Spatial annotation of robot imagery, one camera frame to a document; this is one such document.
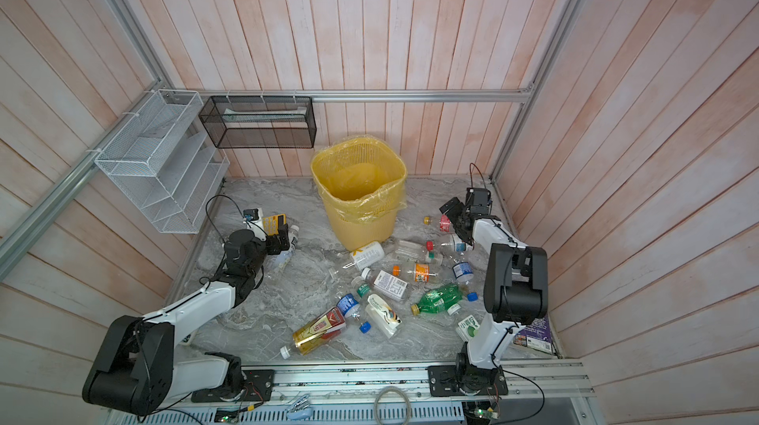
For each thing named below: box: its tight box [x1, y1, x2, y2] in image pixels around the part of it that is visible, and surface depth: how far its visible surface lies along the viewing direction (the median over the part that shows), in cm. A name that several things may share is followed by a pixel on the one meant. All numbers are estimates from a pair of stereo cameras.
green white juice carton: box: [455, 314, 481, 342], surface depth 81 cm
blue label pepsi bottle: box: [336, 293, 361, 322], surface depth 84 cm
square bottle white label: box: [360, 266, 412, 303], surface depth 90 cm
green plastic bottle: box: [411, 283, 464, 316], surface depth 87 cm
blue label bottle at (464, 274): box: [451, 260, 479, 302], surface depth 90 cm
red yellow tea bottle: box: [279, 306, 346, 360], surface depth 78 cm
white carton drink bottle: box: [364, 293, 404, 340], surface depth 82 cm
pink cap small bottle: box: [421, 213, 452, 233], surface depth 103 cm
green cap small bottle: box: [350, 275, 372, 298], surface depth 88 cm
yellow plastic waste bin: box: [310, 136, 409, 252], surface depth 89 cm
